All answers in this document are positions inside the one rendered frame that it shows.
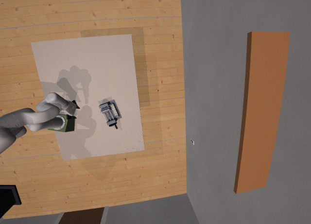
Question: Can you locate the grey metal bench vise with handwheel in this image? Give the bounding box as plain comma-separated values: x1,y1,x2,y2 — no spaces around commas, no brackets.
99,100,122,129

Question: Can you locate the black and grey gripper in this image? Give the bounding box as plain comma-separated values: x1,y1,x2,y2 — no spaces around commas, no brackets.
61,100,80,120

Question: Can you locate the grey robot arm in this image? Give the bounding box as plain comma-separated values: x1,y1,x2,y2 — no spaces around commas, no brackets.
0,92,69,154

